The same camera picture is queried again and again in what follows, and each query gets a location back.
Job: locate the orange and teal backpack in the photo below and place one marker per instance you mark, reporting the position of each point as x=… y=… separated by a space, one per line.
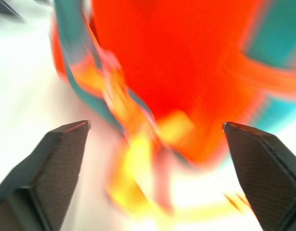
x=176 y=79

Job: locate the dark grey flat object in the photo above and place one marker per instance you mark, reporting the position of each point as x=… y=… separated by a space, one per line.
x=6 y=8

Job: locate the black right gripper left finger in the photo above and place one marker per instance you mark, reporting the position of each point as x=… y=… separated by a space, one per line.
x=54 y=166

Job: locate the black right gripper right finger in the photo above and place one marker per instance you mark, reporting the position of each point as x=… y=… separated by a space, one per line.
x=268 y=173

